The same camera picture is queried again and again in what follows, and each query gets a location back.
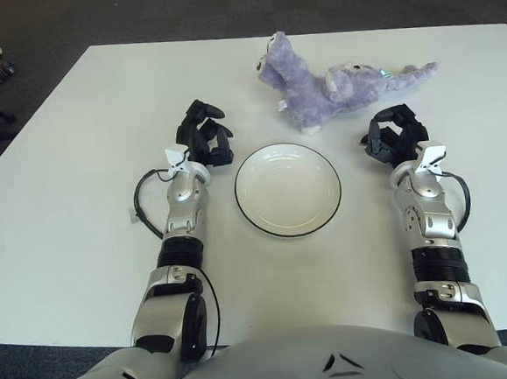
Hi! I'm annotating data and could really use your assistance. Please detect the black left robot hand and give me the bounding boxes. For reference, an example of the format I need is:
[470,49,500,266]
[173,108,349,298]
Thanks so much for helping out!
[171,95,237,172]

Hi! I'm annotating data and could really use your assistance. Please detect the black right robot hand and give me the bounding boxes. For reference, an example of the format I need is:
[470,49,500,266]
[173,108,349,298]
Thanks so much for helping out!
[358,102,432,169]

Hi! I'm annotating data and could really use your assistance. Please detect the purple plush doll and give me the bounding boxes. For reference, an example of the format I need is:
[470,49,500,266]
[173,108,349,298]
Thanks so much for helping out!
[252,19,444,139]

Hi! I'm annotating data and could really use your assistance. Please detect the white plate with black rim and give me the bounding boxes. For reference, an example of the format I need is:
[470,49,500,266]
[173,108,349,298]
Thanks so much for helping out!
[230,137,346,244]

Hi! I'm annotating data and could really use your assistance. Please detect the white left wrist connector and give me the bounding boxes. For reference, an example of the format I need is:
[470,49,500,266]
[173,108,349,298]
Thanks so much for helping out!
[164,144,192,178]

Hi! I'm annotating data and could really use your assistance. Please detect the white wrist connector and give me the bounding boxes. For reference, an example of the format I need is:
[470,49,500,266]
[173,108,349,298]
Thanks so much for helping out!
[164,144,192,178]
[412,138,450,177]

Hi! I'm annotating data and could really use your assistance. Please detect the white right wrist connector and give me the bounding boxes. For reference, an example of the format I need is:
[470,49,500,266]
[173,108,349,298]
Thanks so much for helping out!
[412,138,450,177]

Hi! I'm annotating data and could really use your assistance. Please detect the grey robot torso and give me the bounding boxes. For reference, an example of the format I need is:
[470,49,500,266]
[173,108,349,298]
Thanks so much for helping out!
[0,309,507,379]

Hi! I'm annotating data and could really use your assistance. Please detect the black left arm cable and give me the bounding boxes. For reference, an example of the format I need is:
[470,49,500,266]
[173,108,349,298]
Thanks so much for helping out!
[131,164,226,355]

